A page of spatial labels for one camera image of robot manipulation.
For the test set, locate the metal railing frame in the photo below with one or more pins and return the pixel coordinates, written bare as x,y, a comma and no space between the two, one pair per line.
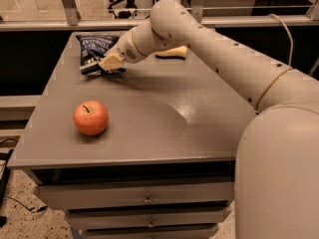
38,15

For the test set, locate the yellow sponge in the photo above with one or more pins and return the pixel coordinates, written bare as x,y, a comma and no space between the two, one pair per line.
175,53

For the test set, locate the blue chip bag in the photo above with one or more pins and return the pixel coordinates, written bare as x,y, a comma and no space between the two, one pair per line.
93,49

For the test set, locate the grey drawer cabinet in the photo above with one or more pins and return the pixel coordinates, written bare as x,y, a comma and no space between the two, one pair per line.
164,166

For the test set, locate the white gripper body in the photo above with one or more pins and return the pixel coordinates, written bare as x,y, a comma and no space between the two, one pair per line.
126,50

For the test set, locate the red apple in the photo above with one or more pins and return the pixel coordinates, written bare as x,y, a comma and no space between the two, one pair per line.
91,118

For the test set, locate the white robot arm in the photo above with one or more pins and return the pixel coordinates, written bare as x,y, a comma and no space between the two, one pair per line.
277,162

